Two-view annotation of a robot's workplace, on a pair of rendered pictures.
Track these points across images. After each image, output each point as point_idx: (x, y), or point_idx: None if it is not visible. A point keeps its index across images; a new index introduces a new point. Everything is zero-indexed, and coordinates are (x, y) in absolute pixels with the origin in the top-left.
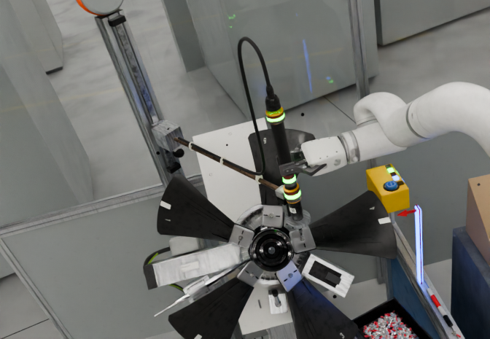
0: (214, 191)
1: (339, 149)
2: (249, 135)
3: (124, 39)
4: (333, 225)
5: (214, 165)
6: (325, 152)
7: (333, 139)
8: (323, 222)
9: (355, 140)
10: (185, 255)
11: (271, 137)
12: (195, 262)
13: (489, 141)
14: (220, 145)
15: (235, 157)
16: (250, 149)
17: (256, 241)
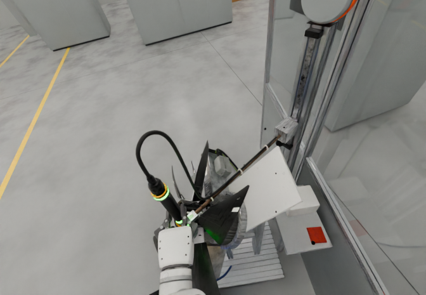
0: (250, 174)
1: (163, 262)
2: (248, 185)
3: (309, 52)
4: (197, 262)
5: (262, 168)
6: (165, 247)
7: (180, 258)
8: (203, 254)
9: (163, 281)
10: (209, 166)
11: (236, 203)
12: (206, 172)
13: None
14: (274, 168)
15: (269, 183)
16: (275, 193)
17: (182, 202)
